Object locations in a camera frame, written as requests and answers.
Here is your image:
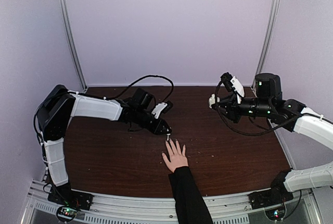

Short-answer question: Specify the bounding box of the white nail polish bottle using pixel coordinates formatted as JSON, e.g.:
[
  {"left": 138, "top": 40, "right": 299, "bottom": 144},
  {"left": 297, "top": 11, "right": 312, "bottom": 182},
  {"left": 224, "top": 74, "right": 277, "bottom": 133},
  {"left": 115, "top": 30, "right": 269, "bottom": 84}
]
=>
[{"left": 208, "top": 94, "right": 220, "bottom": 109}]

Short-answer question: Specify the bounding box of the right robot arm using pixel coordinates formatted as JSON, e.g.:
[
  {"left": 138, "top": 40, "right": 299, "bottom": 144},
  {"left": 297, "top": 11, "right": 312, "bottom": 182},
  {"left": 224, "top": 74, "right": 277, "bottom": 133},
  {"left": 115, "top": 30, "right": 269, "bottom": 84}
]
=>
[{"left": 208, "top": 72, "right": 332, "bottom": 204}]

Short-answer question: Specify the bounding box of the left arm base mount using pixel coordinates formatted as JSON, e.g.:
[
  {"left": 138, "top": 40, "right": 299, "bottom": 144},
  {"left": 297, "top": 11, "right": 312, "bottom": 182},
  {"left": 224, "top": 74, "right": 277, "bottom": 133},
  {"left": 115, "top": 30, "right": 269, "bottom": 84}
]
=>
[{"left": 47, "top": 187, "right": 93, "bottom": 222}]

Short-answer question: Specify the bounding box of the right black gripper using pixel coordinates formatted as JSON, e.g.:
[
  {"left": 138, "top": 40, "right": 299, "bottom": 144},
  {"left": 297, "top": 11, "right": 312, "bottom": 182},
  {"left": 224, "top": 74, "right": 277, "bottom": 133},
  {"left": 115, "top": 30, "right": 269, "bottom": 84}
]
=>
[{"left": 212, "top": 92, "right": 273, "bottom": 123}]

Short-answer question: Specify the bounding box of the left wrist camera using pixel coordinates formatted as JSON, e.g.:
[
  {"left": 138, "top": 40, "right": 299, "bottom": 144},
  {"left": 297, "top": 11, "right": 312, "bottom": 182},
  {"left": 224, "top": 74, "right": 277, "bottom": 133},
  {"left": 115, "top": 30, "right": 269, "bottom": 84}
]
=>
[{"left": 151, "top": 101, "right": 173, "bottom": 119}]

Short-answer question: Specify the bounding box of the right aluminium corner post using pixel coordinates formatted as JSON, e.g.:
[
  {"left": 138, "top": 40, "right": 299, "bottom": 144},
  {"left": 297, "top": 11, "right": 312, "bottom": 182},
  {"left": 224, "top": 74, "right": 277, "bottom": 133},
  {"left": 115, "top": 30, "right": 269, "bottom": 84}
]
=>
[{"left": 255, "top": 0, "right": 281, "bottom": 74}]

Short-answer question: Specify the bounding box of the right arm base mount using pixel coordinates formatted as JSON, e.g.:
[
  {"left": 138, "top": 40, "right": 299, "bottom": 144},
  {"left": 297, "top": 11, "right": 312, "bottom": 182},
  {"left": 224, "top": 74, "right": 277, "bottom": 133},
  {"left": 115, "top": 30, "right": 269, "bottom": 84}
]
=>
[{"left": 248, "top": 188, "right": 293, "bottom": 222}]

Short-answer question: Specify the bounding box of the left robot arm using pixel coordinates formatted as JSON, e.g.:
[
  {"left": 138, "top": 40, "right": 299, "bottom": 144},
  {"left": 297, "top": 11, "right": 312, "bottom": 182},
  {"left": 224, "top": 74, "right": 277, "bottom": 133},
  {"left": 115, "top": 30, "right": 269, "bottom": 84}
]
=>
[{"left": 33, "top": 84, "right": 172, "bottom": 205}]

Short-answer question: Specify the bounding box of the black sleeved forearm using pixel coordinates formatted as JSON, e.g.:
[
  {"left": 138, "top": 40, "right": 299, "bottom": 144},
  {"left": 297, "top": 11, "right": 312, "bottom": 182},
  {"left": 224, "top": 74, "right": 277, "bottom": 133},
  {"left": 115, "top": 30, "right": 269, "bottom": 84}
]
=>
[{"left": 169, "top": 166, "right": 213, "bottom": 224}]

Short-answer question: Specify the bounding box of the aluminium corner post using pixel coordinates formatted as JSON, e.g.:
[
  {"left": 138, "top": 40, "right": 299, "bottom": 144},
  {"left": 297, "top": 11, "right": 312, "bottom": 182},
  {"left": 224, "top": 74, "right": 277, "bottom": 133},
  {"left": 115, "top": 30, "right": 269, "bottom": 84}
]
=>
[
  {"left": 59, "top": 0, "right": 88, "bottom": 91},
  {"left": 255, "top": 0, "right": 281, "bottom": 74}
]

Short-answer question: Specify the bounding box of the person's hand on table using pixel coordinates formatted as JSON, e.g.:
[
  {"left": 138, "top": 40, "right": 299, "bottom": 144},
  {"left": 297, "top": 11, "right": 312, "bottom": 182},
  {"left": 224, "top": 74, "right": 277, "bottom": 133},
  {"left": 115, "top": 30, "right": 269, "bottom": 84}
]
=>
[{"left": 162, "top": 139, "right": 189, "bottom": 173}]

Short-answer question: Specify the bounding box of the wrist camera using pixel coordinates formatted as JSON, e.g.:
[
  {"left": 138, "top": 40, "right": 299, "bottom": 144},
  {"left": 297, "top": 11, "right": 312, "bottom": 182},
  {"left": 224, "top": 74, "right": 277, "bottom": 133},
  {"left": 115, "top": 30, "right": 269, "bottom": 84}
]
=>
[
  {"left": 221, "top": 72, "right": 245, "bottom": 104},
  {"left": 151, "top": 101, "right": 173, "bottom": 119}
]

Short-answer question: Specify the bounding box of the left aluminium corner post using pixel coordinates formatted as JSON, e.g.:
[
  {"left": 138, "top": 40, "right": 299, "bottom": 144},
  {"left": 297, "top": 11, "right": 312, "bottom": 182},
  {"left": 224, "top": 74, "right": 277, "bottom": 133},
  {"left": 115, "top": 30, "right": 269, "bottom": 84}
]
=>
[{"left": 59, "top": 0, "right": 88, "bottom": 91}]

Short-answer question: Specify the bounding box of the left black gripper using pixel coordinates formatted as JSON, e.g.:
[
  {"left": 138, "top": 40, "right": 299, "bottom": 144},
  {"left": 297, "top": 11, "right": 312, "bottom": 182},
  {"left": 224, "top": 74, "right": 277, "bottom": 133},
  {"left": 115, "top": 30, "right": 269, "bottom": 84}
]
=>
[{"left": 134, "top": 108, "right": 172, "bottom": 135}]

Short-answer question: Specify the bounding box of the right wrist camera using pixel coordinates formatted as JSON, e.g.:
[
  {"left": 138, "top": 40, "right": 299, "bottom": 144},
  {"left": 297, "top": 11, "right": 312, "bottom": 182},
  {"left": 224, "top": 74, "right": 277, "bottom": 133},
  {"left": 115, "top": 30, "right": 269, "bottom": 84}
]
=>
[{"left": 221, "top": 72, "right": 245, "bottom": 104}]

